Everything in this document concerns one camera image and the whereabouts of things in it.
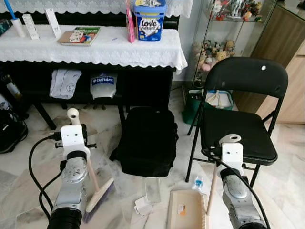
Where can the pink box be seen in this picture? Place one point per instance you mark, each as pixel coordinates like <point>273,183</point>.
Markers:
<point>130,26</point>

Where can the black table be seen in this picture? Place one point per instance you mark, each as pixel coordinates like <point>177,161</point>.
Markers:
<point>143,83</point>

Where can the colourful book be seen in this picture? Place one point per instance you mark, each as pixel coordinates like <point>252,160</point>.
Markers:
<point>80,36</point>

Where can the white lace runner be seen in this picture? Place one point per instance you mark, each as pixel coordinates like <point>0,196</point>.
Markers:
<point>71,5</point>

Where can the clear plastic wrapper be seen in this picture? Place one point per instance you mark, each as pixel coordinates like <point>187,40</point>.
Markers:
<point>152,191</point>

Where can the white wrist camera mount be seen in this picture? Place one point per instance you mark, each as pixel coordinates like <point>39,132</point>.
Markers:
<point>74,138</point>
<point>232,155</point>

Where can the plain white slim box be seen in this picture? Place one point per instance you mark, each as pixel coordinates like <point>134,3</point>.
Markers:
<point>53,23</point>

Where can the white paper box scrap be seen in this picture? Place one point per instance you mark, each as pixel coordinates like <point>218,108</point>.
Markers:
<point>143,206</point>

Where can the black backpack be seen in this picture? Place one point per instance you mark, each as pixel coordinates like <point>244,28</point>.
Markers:
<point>147,140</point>

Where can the white bag with blue print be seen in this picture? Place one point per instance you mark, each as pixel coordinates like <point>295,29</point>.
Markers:
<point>104,86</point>

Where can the black duffel bag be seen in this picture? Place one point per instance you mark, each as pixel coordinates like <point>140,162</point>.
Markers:
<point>12,133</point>

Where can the glass display cabinet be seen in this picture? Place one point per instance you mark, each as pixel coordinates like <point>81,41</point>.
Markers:
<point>224,28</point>

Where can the orange wrapper scrap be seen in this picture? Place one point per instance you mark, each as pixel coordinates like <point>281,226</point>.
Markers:
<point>182,210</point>

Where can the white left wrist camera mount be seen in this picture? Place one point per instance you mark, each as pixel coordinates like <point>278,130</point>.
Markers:
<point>74,138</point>

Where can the white printed slim box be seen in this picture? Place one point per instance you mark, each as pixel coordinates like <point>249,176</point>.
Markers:
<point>30,26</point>

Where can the broom with purple bristles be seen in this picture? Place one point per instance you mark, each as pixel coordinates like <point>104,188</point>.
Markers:
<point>100,195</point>

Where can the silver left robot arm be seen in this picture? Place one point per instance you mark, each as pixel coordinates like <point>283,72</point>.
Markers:
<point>71,191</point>

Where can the plain white bag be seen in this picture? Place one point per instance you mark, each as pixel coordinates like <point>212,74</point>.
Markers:
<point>66,83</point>

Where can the white lace tablecloth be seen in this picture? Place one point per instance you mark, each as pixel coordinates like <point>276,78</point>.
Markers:
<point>119,50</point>

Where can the wooden sideboard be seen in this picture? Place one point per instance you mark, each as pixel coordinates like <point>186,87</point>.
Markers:
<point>286,43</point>

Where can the blue Love Letters tub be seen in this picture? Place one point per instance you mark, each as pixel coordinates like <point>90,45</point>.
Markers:
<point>149,24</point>

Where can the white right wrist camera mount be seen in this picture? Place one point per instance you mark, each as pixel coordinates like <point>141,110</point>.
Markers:
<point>232,155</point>

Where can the green basket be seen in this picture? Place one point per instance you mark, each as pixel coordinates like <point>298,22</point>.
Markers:
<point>190,112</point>

